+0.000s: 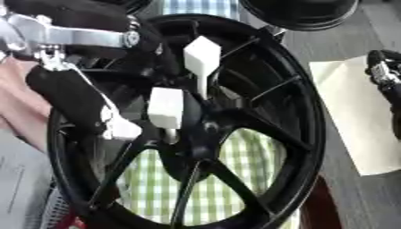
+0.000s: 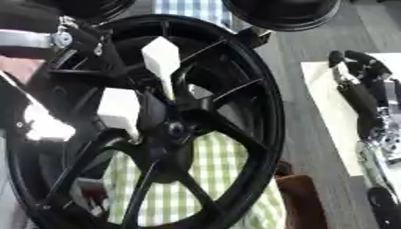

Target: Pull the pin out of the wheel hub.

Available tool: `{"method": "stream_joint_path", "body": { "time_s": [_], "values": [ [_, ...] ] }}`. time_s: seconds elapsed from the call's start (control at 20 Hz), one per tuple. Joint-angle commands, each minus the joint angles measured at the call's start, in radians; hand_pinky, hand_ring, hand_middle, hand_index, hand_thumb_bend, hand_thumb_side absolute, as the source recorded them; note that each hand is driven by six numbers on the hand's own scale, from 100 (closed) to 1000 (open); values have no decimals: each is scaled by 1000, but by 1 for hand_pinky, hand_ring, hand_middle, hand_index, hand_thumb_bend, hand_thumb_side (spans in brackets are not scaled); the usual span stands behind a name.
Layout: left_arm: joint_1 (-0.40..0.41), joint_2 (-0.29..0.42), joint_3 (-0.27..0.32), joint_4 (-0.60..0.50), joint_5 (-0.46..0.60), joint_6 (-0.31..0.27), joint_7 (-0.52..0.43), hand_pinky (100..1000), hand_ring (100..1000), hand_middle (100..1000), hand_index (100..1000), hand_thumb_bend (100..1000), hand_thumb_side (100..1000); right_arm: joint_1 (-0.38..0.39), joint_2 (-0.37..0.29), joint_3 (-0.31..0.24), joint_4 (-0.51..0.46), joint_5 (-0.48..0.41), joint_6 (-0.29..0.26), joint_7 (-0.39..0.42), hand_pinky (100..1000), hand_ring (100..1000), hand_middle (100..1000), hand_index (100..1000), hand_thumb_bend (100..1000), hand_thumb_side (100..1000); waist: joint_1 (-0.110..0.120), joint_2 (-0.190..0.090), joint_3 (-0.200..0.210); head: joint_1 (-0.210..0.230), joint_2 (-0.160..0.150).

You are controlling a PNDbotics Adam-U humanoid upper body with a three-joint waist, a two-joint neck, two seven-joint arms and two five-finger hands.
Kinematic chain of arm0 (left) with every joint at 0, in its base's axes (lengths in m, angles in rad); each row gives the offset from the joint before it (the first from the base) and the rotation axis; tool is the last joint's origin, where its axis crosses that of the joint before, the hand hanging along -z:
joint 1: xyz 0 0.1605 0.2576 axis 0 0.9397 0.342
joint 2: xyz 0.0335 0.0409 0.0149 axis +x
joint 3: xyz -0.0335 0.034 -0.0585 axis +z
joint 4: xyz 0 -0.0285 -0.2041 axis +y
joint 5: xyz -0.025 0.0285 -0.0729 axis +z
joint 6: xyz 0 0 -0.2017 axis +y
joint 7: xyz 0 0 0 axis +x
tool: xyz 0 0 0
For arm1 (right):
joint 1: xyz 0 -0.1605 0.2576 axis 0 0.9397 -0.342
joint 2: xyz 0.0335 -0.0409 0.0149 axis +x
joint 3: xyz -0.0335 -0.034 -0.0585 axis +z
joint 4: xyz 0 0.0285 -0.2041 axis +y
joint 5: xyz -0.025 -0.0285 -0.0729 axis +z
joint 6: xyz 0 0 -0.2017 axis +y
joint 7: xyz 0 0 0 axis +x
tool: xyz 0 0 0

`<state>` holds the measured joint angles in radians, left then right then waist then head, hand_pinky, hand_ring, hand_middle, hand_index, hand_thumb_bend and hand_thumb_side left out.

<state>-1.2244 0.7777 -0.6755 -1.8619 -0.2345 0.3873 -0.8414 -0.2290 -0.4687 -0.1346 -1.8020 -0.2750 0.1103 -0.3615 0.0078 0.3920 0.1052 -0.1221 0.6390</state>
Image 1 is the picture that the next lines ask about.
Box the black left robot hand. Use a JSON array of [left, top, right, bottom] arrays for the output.
[[0, 0, 169, 141]]

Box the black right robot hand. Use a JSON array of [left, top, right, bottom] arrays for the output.
[[363, 49, 401, 141]]

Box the black round wheel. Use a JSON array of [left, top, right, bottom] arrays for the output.
[[238, 0, 363, 32]]

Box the black spoked wheel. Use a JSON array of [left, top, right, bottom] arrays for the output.
[[45, 13, 329, 229]]

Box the pink fabric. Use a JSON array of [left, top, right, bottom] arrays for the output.
[[0, 56, 55, 151]]

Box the white paper sheet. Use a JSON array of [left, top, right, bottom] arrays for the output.
[[307, 55, 401, 177]]

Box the red object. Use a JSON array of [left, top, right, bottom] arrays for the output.
[[299, 175, 345, 229]]

